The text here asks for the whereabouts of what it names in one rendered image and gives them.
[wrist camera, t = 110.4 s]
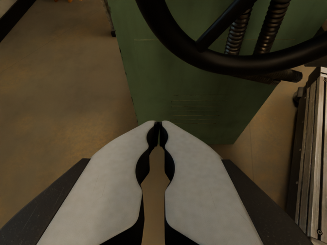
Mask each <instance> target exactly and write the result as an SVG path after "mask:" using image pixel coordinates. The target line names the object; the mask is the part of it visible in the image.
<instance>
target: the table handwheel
mask: <svg viewBox="0 0 327 245"><path fill-rule="evenodd" d="M135 1H136V3H137V5H138V8H139V10H140V12H141V14H142V16H143V18H144V19H145V21H146V23H147V24H148V26H149V28H150V29H151V31H152V32H153V33H154V35H155V36H156V37H157V38H158V39H159V41H160V42H161V43H162V44H163V45H164V46H165V47H166V48H167V49H168V50H169V51H171V52H172V53H173V54H174V55H175V56H176V57H178V58H179V59H181V60H183V61H184V62H186V63H188V64H190V65H192V66H194V67H196V68H199V69H201V70H205V71H208V72H212V73H216V74H222V75H230V76H253V75H263V74H269V73H274V72H279V71H283V70H288V69H292V68H295V67H298V66H301V65H304V64H307V63H309V62H312V61H315V60H317V59H319V58H322V57H324V56H327V31H325V32H323V33H321V34H319V35H317V36H315V37H313V38H311V39H309V40H306V41H304V42H302V43H299V44H297V45H294V46H291V47H288V48H285V49H282V50H278V51H275V52H269V53H264V54H257V55H230V54H224V53H220V52H216V51H213V50H211V49H208V47H209V46H210V45H211V44H212V43H213V42H214V41H215V40H216V39H217V38H218V37H219V36H220V35H221V34H222V33H223V32H224V31H225V30H226V29H227V28H228V27H229V26H230V25H231V24H232V23H233V22H234V21H236V20H237V19H238V18H239V17H240V16H241V15H242V14H243V13H244V12H245V11H246V10H247V9H249V8H250V7H251V6H252V5H253V4H254V3H255V2H256V1H257V0H234V1H233V2H232V3H231V4H230V5H229V7H228V8H227V9H226V10H225V11H224V12H223V13H222V14H221V16H220V17H219V18H218V19H217V20H216V21H215V22H214V23H213V24H212V25H211V26H210V27H209V28H208V29H207V30H206V31H205V32H204V33H203V34H202V35H201V36H200V37H199V38H198V39H197V40H196V41H194V40H193V39H192V38H190V37H189V36H188V35H187V34H186V33H185V32H184V31H183V30H182V29H181V28H180V26H179V25H178V24H177V22H176V21H175V20H174V18H173V16H172V15H171V13H170V11H169V9H168V7H167V4H166V2H165V0H135Z"/></svg>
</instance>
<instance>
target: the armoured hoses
mask: <svg viewBox="0 0 327 245"><path fill-rule="evenodd" d="M290 1H291V0H271V1H270V5H269V7H268V11H267V12H266V13H267V14H266V16H265V19H264V21H263V22H264V23H263V25H262V28H261V32H260V33H259V37H258V40H257V43H256V45H255V48H254V51H253V54H252V55H257V54H264V53H269V52H270V50H271V48H272V45H273V42H274V40H275V38H276V36H277V35H276V34H277V33H278V30H279V28H280V25H281V24H282V21H283V19H284V16H285V14H286V11H287V9H288V6H289V4H290ZM253 5H254V4H253ZM253 5H252V6H251V7H250V8H249V9H247V10H246V11H245V12H244V13H243V14H242V15H241V16H240V17H239V18H238V19H237V20H236V21H234V22H233V23H232V24H231V25H230V29H229V33H228V37H227V41H226V43H227V44H226V45H225V46H226V47H225V51H224V53H225V54H230V55H239V52H240V48H241V45H242V41H243V38H244V36H245V35H244V34H245V33H246V29H247V25H248V21H249V19H250V18H249V17H250V15H251V11H252V10H253V9H252V7H253ZM233 77H237V78H240V79H241V78H242V79H246V80H251V81H255V82H259V83H264V84H268V85H272V86H276V85H278V84H279V83H280V82H281V80H282V81H287V82H294V83H297V82H299V81H301V79H302V77H303V75H302V72H300V71H296V70H291V69H288V70H283V71H279V72H274V73H269V74H263V75H253V76H233Z"/></svg>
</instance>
